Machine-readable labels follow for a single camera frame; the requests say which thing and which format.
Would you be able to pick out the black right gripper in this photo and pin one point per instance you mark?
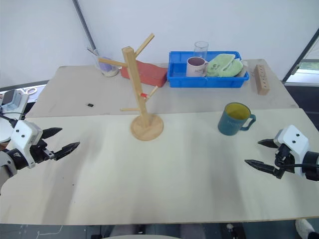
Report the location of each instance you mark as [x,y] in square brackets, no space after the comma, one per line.
[282,155]

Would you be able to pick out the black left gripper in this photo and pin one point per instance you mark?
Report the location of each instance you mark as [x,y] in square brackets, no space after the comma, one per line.
[40,152]

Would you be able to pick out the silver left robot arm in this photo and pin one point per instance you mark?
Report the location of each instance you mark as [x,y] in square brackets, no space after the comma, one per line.
[5,165]

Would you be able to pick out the clear cup with purple filling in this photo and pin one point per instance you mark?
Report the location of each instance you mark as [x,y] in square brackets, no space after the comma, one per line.
[107,68]

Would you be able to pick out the wooden mug tree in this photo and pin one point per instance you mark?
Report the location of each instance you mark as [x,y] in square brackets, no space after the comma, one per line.
[143,107]

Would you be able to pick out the teal mug with yellow inside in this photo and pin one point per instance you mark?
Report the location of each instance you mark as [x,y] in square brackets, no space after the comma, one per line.
[230,122]

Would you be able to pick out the small black object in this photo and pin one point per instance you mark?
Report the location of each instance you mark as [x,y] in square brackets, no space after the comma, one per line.
[90,105]

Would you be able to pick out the white round plate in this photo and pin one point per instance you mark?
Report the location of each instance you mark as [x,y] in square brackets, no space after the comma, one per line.
[5,130]

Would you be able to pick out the white tape roll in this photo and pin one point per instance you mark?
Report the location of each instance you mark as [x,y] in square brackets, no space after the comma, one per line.
[29,90]

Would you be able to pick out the white grey box device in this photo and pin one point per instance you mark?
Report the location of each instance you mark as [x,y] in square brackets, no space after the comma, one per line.
[13,100]

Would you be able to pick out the wooden block with holes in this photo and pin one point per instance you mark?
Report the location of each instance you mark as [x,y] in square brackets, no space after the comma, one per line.
[261,79]

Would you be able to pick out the white shoe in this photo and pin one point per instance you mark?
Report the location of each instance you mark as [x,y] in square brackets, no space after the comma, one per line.
[304,227]

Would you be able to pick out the green cloth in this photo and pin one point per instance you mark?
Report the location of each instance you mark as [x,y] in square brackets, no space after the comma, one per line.
[223,67]

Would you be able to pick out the blue plastic bin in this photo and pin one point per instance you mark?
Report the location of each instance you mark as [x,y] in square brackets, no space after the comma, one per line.
[189,81]

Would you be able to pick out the pale pink mug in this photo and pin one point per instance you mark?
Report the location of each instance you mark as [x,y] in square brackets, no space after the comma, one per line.
[195,68]

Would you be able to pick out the red brick block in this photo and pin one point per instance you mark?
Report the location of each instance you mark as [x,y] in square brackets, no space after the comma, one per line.
[149,73]

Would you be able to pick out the grey metal pole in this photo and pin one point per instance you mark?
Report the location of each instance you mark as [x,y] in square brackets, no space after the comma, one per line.
[84,22]

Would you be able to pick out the clear drinking glass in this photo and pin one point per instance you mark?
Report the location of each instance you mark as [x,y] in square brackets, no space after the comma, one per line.
[201,49]

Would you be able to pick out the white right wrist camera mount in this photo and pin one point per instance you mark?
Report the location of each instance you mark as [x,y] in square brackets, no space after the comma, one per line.
[294,139]

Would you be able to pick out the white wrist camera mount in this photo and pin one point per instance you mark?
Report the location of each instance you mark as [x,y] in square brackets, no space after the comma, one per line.
[25,134]
[294,139]

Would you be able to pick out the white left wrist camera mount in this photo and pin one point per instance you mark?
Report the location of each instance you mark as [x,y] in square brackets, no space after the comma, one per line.
[25,134]

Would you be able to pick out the black frame pole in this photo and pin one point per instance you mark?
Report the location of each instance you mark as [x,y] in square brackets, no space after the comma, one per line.
[302,52]

